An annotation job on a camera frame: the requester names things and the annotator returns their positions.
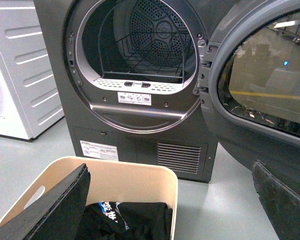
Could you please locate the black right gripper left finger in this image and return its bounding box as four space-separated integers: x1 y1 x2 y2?
0 163 91 240

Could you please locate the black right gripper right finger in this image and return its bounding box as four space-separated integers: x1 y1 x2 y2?
252 160 300 240

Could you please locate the beige plastic laundry hamper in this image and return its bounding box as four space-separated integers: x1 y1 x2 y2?
0 156 178 239

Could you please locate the black printed t-shirt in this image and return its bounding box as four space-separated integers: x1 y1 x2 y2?
75 201 173 240

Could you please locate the white washing machine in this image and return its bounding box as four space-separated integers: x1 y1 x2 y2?
0 0 64 141

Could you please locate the grey round dryer door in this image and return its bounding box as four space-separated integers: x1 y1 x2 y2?
199 0 300 195

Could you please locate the dark grey tumble dryer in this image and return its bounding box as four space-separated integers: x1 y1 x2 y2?
33 0 238 184

